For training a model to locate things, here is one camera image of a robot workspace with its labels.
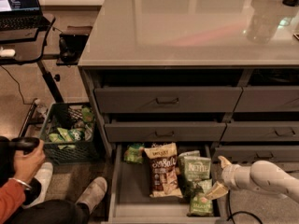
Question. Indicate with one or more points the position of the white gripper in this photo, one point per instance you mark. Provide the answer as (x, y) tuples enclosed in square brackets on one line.
[(230, 175)]

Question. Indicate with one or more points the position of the green jalapeno Kettle chip bag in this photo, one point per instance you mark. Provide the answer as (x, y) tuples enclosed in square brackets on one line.
[(198, 182)]

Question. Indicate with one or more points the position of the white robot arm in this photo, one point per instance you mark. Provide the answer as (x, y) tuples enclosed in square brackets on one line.
[(262, 177)]

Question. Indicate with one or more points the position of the orange sleeved forearm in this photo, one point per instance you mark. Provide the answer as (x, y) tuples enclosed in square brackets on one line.
[(12, 196)]

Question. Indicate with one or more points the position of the green chip bag behind Kettle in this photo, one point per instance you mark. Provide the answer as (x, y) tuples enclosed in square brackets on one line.
[(181, 161)]

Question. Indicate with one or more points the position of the middle right drawer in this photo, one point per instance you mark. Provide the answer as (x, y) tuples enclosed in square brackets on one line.
[(266, 131)]

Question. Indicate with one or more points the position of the brown sea salt chip bag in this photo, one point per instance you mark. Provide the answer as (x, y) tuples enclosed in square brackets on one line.
[(163, 176)]

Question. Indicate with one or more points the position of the bottom right drawer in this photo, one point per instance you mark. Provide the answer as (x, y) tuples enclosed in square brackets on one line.
[(247, 154)]

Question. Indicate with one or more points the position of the top right drawer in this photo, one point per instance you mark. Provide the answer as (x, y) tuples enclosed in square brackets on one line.
[(268, 99)]

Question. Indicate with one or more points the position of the top left drawer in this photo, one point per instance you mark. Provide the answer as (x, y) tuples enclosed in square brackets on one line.
[(166, 99)]

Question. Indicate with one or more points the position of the small green bag drawer back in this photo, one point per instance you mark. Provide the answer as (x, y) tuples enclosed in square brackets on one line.
[(134, 153)]

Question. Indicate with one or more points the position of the open bottom left drawer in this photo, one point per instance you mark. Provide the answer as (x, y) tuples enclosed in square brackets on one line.
[(130, 201)]

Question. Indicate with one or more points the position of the grey counter cabinet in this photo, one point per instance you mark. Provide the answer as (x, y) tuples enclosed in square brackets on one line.
[(192, 43)]

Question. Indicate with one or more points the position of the middle left drawer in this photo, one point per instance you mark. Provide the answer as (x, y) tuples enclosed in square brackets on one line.
[(158, 131)]

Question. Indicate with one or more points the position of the person's hand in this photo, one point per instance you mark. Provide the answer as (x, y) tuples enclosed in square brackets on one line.
[(27, 165)]

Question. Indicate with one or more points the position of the grey slipper right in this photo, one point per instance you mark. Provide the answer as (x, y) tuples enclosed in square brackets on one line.
[(94, 193)]

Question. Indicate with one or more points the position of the green snack bags in crate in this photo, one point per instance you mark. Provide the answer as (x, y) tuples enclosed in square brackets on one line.
[(70, 124)]

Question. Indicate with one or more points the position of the green plastic crate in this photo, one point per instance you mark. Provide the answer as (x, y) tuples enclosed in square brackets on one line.
[(64, 153)]

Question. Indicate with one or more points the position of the person's dark trouser legs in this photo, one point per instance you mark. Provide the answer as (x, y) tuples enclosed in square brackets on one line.
[(52, 212)]

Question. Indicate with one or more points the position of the white slipper left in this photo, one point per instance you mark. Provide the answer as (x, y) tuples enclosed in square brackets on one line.
[(40, 185)]

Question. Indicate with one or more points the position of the black handheld controller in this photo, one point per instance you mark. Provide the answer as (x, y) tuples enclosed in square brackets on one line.
[(24, 144)]

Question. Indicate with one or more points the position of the black device on shelf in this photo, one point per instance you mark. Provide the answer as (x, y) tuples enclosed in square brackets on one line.
[(72, 42)]

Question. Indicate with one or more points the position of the black laptop stand desk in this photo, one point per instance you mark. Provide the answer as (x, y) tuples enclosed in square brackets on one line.
[(26, 52)]

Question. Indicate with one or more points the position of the white mouse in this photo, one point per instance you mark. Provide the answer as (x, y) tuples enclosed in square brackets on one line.
[(7, 53)]

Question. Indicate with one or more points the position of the open laptop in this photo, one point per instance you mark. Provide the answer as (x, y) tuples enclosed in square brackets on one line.
[(21, 14)]

